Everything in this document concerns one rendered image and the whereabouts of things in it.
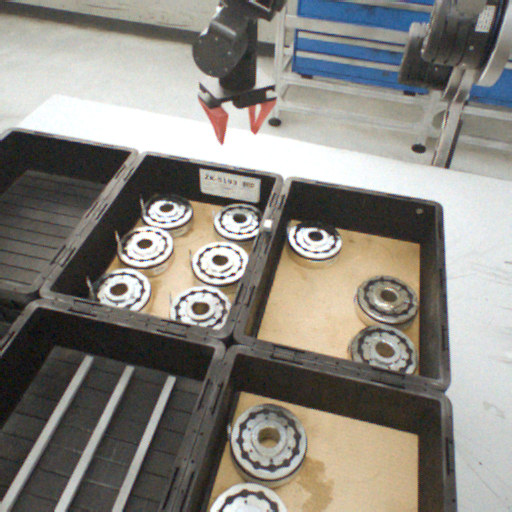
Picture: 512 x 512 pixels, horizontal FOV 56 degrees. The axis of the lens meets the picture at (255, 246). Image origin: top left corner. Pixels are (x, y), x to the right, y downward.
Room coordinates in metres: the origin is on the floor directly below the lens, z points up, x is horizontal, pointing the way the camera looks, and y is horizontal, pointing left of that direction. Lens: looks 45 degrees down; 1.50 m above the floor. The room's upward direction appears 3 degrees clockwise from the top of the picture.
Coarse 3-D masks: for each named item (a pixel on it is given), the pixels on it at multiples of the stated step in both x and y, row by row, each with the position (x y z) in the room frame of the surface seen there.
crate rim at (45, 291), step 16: (176, 160) 0.80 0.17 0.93; (192, 160) 0.80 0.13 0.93; (128, 176) 0.75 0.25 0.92; (256, 176) 0.77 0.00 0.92; (272, 176) 0.76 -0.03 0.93; (112, 192) 0.69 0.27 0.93; (272, 192) 0.71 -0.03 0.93; (272, 208) 0.66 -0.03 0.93; (96, 224) 0.60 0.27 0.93; (80, 240) 0.56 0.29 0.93; (256, 240) 0.58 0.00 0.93; (64, 256) 0.52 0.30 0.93; (256, 256) 0.54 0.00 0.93; (48, 288) 0.46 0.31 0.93; (80, 304) 0.43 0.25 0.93; (96, 304) 0.43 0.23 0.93; (240, 304) 0.44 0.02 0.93; (144, 320) 0.41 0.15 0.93; (160, 320) 0.41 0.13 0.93; (176, 320) 0.41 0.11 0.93; (224, 336) 0.38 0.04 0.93
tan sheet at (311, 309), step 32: (288, 256) 0.64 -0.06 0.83; (352, 256) 0.65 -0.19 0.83; (384, 256) 0.65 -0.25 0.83; (416, 256) 0.66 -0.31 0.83; (288, 288) 0.56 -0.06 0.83; (320, 288) 0.57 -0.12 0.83; (352, 288) 0.57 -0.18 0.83; (416, 288) 0.58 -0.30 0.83; (288, 320) 0.49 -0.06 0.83; (320, 320) 0.49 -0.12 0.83; (352, 320) 0.50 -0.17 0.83; (416, 320) 0.50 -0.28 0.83; (320, 352) 0.43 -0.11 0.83
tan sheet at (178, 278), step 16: (208, 208) 0.77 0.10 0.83; (208, 224) 0.72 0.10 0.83; (176, 240) 0.67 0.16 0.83; (192, 240) 0.67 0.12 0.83; (208, 240) 0.67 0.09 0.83; (176, 256) 0.63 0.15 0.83; (192, 256) 0.63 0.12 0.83; (176, 272) 0.59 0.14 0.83; (160, 288) 0.55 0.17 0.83; (176, 288) 0.55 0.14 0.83; (160, 304) 0.51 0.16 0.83
